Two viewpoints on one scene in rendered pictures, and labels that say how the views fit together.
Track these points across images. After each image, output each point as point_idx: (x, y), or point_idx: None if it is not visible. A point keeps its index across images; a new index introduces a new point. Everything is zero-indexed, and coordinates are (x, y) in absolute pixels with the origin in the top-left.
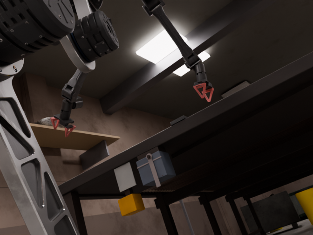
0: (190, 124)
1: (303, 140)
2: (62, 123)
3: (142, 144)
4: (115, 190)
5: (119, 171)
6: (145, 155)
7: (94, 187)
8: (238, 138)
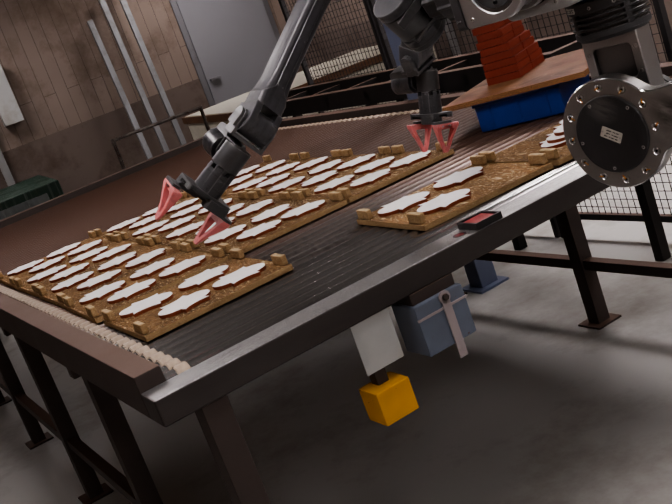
0: (510, 230)
1: None
2: (218, 211)
3: (420, 268)
4: None
5: (364, 329)
6: (427, 293)
7: None
8: None
